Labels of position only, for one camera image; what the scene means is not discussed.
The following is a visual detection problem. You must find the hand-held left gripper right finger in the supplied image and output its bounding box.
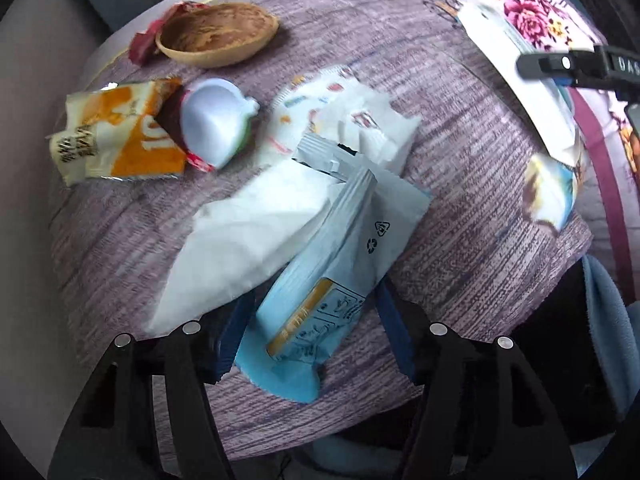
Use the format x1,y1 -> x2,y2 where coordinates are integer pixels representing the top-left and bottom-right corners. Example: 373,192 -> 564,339
375,277 -> 576,480

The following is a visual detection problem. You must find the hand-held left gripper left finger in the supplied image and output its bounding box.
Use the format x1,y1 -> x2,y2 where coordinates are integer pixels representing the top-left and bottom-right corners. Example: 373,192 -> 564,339
47,290 -> 256,480

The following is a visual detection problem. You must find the white tissue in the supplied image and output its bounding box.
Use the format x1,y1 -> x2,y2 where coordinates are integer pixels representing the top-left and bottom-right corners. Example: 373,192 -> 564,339
147,164 -> 346,336

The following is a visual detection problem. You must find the light blue packet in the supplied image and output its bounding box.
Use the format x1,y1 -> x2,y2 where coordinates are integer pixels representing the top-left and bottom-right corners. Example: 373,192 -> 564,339
235,135 -> 433,405

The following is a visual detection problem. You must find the orange white snack bag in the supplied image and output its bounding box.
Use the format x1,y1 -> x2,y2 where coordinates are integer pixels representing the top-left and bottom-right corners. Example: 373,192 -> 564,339
47,77 -> 188,187

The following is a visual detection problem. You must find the floral pink blanket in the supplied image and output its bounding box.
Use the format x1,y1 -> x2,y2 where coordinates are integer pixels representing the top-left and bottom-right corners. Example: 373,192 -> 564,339
460,0 -> 640,211

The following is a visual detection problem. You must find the pink bed sheet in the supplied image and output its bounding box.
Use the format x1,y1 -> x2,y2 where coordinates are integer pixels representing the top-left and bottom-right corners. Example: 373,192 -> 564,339
567,87 -> 640,306

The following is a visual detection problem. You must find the white patterned plastic wrapper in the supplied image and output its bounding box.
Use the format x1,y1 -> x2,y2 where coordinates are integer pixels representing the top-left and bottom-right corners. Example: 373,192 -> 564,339
257,66 -> 423,176

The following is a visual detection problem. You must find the white plastic cup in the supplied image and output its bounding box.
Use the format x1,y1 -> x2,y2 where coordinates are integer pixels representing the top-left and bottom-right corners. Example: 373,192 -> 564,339
179,77 -> 261,171

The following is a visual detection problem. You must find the dark brown wrapper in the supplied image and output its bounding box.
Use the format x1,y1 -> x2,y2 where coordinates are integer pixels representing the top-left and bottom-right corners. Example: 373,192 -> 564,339
153,91 -> 187,151

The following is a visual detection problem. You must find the brown wooden bowl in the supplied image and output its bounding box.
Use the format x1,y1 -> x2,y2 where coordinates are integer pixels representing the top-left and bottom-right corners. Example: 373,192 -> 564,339
155,2 -> 280,68

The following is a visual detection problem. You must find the pink snack wrapper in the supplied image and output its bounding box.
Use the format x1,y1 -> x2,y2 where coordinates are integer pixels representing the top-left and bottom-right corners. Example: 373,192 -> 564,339
129,1 -> 211,66

